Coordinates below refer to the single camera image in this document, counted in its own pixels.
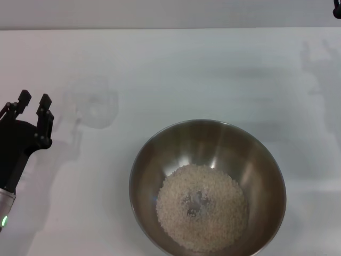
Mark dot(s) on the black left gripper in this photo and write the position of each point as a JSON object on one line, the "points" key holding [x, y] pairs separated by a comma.
{"points": [[13, 149]]}

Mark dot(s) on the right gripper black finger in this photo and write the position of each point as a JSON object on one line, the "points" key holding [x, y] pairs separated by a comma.
{"points": [[337, 12]]}

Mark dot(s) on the clear plastic measuring cup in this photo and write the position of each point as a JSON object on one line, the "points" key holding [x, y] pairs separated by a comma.
{"points": [[98, 112]]}

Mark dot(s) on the large stainless steel bowl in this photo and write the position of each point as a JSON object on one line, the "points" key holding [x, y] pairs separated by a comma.
{"points": [[207, 144]]}

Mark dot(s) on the white rice grains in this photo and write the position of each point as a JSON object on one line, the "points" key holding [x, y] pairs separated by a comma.
{"points": [[221, 218]]}

